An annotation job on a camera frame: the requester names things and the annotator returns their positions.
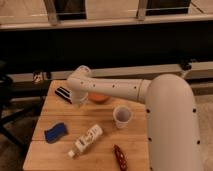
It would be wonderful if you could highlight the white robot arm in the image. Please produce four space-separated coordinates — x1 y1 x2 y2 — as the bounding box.
67 65 204 171

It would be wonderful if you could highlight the white ceramic cup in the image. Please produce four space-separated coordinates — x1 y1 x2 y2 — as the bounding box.
113 105 133 129

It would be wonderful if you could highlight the orange bowl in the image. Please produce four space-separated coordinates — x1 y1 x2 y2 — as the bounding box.
88 93 110 104

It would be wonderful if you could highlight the white plastic bottle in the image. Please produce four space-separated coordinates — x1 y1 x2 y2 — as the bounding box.
68 124 103 158

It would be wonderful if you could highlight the blue sponge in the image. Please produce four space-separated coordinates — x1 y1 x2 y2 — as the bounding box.
44 123 68 144

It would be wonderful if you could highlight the small white black device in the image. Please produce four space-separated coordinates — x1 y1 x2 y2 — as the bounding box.
33 70 51 84

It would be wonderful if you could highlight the red patterned pocket knife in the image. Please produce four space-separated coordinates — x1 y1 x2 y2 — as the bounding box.
114 145 127 171

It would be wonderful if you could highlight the black office chair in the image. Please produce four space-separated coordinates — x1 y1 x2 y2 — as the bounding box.
0 60 34 150

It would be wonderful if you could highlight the black table clamp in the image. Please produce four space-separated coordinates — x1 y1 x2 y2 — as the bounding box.
179 60 192 79

